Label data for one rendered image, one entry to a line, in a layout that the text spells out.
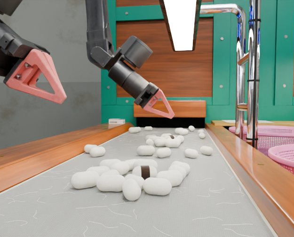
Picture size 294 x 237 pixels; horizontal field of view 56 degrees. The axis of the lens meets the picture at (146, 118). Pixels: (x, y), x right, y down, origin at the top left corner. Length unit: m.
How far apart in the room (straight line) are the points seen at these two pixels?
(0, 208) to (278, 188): 0.29
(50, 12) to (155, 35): 2.57
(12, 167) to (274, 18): 1.12
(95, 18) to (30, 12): 3.05
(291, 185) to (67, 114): 3.24
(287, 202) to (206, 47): 1.01
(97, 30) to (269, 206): 0.61
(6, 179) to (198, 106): 0.86
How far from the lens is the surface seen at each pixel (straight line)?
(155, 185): 0.33
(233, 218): 0.29
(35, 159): 0.49
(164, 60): 1.22
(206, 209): 0.31
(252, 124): 0.65
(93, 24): 0.78
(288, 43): 1.28
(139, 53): 0.72
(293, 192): 0.31
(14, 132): 3.78
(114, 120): 1.11
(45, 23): 3.70
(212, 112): 1.20
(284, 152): 0.58
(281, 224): 0.26
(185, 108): 1.13
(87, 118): 3.39
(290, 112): 1.26
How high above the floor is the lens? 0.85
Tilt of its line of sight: 3 degrees down
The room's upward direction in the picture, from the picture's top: straight up
